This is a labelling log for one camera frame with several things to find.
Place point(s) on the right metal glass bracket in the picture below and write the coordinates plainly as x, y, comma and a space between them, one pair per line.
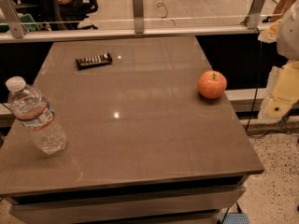
251, 21

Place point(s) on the red apple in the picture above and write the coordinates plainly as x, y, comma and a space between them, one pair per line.
211, 84

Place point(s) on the middle metal glass bracket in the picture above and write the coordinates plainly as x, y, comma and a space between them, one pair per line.
138, 13

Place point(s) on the seated person in background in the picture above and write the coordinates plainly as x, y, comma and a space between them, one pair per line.
65, 14

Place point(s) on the green bin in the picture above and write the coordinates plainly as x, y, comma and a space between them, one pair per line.
26, 20

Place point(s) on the black rxbar chocolate bar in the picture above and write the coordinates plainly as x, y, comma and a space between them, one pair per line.
94, 61

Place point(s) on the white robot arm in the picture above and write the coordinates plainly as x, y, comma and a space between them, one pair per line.
288, 35

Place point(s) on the wooden furniture piece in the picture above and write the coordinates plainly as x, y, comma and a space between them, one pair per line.
280, 9

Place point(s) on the left metal glass bracket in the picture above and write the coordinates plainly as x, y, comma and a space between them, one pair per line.
14, 23

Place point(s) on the clear plastic water bottle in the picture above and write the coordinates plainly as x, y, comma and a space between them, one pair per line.
33, 110

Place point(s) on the glass barrier panel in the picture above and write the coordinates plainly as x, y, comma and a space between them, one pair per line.
161, 17

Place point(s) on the blue object under table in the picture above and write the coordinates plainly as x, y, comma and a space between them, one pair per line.
234, 218

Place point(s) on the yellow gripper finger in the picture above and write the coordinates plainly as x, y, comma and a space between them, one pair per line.
282, 91
270, 34

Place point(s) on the metal glass bracket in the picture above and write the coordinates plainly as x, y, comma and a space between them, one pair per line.
251, 21
14, 23
138, 13

